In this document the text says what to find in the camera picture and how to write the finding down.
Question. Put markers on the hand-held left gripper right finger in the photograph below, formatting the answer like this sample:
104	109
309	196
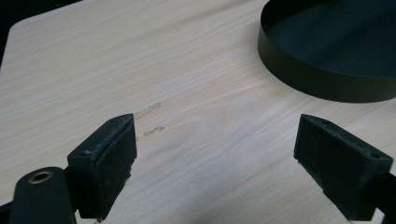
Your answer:
339	168

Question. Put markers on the round black metal tray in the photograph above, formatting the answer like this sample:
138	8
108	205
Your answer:
334	46

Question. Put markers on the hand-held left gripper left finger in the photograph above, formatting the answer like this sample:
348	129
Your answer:
106	168

